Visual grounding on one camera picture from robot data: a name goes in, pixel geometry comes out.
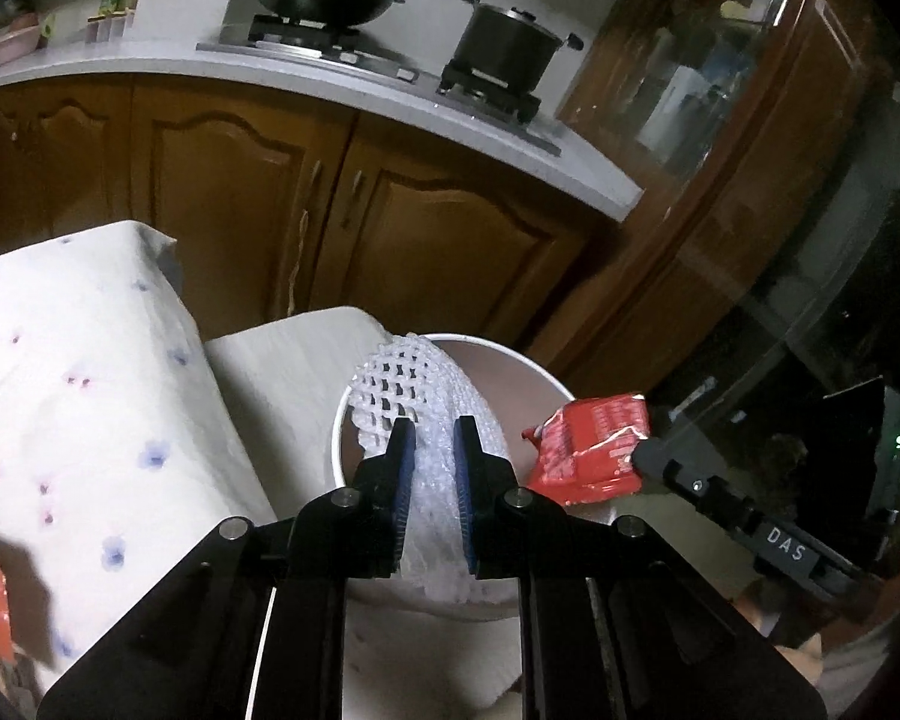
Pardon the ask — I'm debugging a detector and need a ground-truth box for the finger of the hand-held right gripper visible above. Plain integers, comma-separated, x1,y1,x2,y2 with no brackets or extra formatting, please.
631,431,766,541

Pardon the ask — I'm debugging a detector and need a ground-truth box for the white foam fruit net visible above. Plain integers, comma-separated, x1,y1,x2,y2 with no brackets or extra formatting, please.
345,334,511,605

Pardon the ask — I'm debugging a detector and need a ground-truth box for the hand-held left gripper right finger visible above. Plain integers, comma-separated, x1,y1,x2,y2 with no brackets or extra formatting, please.
452,415,827,720

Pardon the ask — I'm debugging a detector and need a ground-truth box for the red snack wrapper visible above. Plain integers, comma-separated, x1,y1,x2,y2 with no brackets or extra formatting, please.
521,392,653,507

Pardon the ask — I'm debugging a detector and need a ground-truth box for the wooden framed glass door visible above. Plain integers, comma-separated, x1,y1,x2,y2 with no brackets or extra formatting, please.
551,0,900,616

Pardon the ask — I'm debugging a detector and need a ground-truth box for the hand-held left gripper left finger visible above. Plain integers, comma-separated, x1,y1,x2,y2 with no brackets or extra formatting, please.
36,416,419,720

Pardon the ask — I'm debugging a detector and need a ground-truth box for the white kitchen countertop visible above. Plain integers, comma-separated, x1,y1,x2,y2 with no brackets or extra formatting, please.
0,34,644,222

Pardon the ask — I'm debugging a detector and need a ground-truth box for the steel gas stove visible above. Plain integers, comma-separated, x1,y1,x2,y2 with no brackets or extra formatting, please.
195,11,563,158

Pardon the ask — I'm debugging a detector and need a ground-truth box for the white floral tablecloth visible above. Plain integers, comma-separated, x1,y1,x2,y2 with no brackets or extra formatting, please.
0,220,278,691

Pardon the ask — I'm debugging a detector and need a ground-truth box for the black stock pot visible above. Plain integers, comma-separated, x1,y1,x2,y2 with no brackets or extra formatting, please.
450,0,584,91

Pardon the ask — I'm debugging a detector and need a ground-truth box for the pink bowl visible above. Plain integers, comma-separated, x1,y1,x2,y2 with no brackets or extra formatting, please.
0,21,47,68

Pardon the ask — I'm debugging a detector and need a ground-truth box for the row of spice jars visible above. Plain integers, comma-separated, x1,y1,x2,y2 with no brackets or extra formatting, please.
85,13,134,44

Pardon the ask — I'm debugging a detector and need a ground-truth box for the wooden base cabinet row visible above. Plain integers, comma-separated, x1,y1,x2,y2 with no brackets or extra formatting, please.
0,75,623,368

